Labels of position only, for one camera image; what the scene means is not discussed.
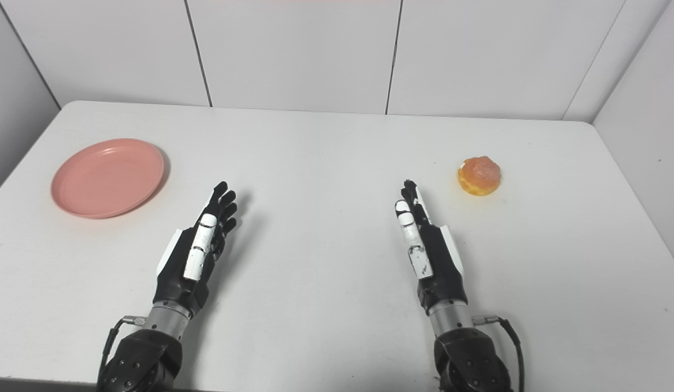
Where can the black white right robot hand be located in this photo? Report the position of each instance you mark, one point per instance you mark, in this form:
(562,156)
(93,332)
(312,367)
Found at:
(443,267)

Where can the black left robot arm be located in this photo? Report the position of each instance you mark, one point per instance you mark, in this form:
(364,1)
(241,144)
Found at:
(146,354)

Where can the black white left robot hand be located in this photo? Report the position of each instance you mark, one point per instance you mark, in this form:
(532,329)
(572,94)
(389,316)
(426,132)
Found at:
(180,272)

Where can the pink round plate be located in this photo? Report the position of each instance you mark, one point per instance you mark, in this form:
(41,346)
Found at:
(107,178)

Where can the orange cream puff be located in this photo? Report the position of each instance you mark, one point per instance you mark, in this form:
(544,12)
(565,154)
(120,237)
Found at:
(479,175)

